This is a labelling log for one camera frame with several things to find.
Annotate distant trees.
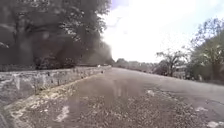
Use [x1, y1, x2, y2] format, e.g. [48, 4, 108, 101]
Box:
[113, 58, 161, 74]

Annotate grey asphalt road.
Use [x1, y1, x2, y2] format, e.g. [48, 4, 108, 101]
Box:
[0, 66, 224, 128]

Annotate bare branched tree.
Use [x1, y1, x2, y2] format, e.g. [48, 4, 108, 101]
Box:
[155, 49, 188, 78]

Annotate row of dark trees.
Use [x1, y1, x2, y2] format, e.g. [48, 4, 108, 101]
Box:
[0, 0, 114, 71]

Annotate pale kerb strip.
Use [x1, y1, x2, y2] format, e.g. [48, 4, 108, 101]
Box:
[1, 71, 104, 128]

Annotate group of green trees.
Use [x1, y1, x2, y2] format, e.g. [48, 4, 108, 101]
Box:
[186, 18, 224, 83]

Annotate low stone wall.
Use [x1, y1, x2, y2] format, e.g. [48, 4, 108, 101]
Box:
[0, 64, 113, 108]

